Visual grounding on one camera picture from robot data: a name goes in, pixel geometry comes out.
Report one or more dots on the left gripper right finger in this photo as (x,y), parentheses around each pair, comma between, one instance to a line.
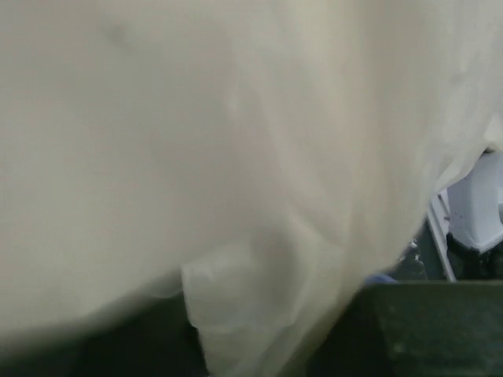
(416,329)

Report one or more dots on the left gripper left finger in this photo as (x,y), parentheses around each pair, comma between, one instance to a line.
(158,341)

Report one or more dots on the cream translucent trash bag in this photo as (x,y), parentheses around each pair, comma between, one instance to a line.
(260,157)

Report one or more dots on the blue trash bin yellow rim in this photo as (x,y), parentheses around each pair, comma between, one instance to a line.
(380,278)

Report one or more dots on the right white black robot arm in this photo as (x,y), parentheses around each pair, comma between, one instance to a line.
(474,239)

